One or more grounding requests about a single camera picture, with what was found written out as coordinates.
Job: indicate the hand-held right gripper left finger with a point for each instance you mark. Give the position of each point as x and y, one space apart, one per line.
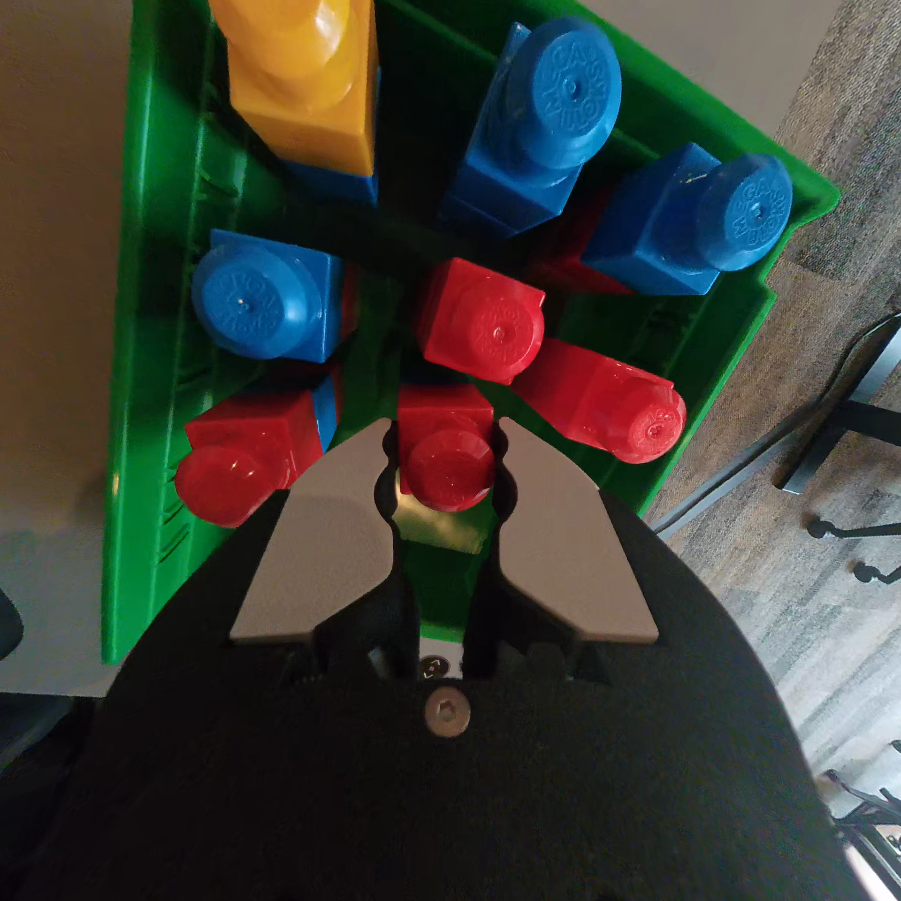
324 549

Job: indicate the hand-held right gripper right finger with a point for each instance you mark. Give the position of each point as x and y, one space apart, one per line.
570 556

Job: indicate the red mega block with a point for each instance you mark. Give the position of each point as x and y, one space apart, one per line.
447 461

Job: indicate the green plastic bin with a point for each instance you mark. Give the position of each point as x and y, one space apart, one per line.
169 352

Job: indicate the cluster of mega block towers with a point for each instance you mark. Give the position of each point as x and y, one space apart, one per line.
549 162

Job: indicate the black desk leg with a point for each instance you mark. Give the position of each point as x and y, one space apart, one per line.
845 415

